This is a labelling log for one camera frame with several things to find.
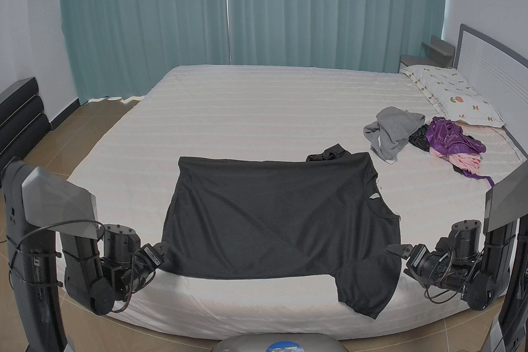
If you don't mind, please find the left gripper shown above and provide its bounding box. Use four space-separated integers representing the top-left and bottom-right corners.
123 241 170 290

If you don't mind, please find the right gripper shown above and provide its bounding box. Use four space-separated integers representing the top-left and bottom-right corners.
385 243 445 289

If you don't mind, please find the black T-shirt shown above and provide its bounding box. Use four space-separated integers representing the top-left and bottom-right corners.
161 143 403 320

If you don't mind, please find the pink garment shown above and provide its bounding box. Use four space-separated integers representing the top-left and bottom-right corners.
429 146 482 174

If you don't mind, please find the black glossy garment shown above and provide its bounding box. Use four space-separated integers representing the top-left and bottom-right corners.
408 124 431 153

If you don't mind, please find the grey garment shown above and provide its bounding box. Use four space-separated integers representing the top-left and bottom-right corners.
363 106 426 165

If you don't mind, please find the purple satin garment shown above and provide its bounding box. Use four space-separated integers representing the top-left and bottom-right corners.
426 116 496 188

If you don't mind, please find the white printed pillow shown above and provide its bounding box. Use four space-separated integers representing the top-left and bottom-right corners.
399 65 507 127

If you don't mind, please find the bed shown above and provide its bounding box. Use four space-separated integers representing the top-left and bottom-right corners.
56 24 528 343

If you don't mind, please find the grey bedside table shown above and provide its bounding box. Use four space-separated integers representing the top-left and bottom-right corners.
399 35 455 72

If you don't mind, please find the black chest of drawers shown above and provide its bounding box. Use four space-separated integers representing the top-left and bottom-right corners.
0 77 52 174

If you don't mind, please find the black cable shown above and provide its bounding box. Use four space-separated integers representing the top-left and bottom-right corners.
8 219 106 260
111 280 138 315
424 285 468 304

